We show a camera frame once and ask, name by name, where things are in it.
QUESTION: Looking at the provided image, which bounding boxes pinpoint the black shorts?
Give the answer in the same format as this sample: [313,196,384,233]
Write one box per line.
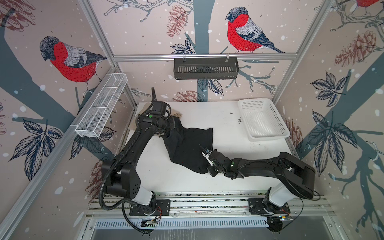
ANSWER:
[163,121,214,175]

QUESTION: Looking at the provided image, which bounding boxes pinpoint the beige drawstring shorts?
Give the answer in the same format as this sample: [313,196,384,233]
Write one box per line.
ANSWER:
[128,112,182,130]

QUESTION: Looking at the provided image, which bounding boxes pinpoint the white plastic laundry basket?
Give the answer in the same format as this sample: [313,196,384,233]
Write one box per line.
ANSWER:
[238,98,291,142]

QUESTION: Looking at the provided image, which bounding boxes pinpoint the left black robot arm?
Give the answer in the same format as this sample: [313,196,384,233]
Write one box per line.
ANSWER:
[98,100,175,215]

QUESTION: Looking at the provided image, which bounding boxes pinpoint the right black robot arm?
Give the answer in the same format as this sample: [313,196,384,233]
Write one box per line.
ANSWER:
[202,149,316,217]

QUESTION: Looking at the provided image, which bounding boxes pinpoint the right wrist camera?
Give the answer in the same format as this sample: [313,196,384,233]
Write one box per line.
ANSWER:
[202,148,214,166]

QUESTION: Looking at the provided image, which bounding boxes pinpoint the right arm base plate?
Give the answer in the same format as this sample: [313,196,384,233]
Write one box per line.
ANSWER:
[248,198,291,217]

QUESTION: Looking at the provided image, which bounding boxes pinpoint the black hanging wire basket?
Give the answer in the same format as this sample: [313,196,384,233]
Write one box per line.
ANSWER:
[174,58,239,80]

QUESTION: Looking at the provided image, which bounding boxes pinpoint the aluminium mounting rail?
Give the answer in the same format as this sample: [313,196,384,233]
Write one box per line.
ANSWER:
[86,191,335,218]

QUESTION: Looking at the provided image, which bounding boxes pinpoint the white wire mesh shelf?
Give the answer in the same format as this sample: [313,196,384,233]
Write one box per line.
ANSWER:
[75,73,128,138]

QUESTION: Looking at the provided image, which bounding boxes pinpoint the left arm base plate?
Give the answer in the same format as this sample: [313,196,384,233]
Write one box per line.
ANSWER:
[129,200,171,217]

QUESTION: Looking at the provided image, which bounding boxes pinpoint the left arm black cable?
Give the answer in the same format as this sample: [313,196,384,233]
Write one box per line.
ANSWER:
[98,86,169,235]

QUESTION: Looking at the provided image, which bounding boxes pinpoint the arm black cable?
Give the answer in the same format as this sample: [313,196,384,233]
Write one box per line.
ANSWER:
[199,143,321,232]
[98,86,169,235]

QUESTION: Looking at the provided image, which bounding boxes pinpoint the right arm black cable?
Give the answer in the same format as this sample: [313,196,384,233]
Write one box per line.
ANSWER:
[199,143,321,232]

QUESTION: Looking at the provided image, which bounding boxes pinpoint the horizontal aluminium frame bar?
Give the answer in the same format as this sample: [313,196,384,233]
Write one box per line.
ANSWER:
[113,53,298,63]

